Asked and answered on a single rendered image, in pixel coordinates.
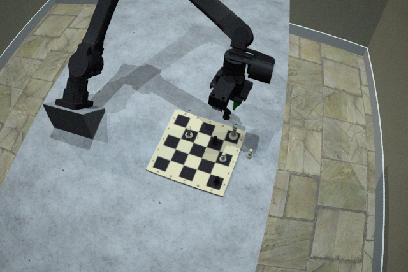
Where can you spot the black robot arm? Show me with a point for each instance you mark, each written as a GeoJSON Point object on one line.
{"type": "Point", "coordinates": [87, 61]}

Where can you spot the chessboard with pieces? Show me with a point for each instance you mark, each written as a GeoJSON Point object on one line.
{"type": "Point", "coordinates": [195, 162]}

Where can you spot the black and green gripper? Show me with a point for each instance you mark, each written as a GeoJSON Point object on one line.
{"type": "Point", "coordinates": [237, 101]}

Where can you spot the white pawn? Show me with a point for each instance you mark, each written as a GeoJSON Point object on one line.
{"type": "Point", "coordinates": [223, 157]}
{"type": "Point", "coordinates": [249, 154]}

